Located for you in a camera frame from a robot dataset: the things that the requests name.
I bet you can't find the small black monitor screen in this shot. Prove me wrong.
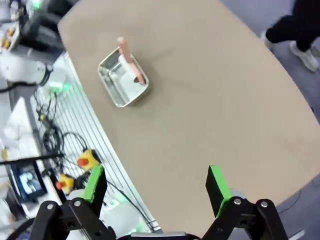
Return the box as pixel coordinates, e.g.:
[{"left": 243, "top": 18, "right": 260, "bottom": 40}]
[{"left": 7, "top": 162, "right": 49, "bottom": 202}]

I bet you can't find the coiled black cable bundle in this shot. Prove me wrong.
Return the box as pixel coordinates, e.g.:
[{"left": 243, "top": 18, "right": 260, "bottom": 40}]
[{"left": 34, "top": 91, "right": 89, "bottom": 155}]

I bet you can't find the white button control panel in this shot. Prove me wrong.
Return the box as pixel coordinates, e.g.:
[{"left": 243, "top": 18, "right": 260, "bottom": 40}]
[{"left": 0, "top": 24, "right": 19, "bottom": 54}]

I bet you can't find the small yellow emergency stop button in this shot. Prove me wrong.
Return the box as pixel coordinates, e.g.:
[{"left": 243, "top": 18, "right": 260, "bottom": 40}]
[{"left": 55, "top": 173, "right": 75, "bottom": 195}]

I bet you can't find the white sneaker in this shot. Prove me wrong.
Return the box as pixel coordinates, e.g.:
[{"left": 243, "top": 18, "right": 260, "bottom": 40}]
[
  {"left": 260, "top": 29, "right": 276, "bottom": 50},
  {"left": 289, "top": 40, "right": 320, "bottom": 73}
]

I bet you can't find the thin black cable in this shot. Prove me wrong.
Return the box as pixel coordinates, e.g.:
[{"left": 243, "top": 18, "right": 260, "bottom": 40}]
[{"left": 106, "top": 181, "right": 159, "bottom": 226}]

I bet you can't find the black equipment box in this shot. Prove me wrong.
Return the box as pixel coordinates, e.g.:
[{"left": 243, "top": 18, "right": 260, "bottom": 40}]
[{"left": 18, "top": 0, "right": 78, "bottom": 52}]

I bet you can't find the slotted aluminium base plate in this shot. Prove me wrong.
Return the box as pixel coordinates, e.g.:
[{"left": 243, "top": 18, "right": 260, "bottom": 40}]
[{"left": 29, "top": 51, "right": 166, "bottom": 235}]

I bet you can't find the stainless steel rectangular tray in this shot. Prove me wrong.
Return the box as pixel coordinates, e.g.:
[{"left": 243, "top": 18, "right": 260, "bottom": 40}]
[{"left": 97, "top": 46, "right": 151, "bottom": 109}]

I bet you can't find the pink lint roller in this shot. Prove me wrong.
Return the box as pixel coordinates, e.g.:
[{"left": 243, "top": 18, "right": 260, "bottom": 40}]
[{"left": 116, "top": 36, "right": 147, "bottom": 86}]

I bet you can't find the large yellow emergency stop button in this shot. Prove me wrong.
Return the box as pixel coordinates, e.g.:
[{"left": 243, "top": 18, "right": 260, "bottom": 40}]
[{"left": 76, "top": 148, "right": 102, "bottom": 173}]

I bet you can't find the black trouser leg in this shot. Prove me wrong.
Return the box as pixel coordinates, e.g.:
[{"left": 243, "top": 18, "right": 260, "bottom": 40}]
[
  {"left": 264, "top": 14, "right": 305, "bottom": 45},
  {"left": 292, "top": 0, "right": 320, "bottom": 53}
]

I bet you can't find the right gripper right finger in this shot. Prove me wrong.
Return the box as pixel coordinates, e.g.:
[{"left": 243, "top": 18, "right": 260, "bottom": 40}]
[{"left": 200, "top": 164, "right": 289, "bottom": 240}]

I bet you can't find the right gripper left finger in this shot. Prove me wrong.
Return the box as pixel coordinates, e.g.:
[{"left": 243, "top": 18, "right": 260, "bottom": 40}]
[{"left": 29, "top": 164, "right": 116, "bottom": 240}]

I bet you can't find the black metal bar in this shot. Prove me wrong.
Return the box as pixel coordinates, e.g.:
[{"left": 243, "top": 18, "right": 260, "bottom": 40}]
[{"left": 0, "top": 152, "right": 65, "bottom": 166}]

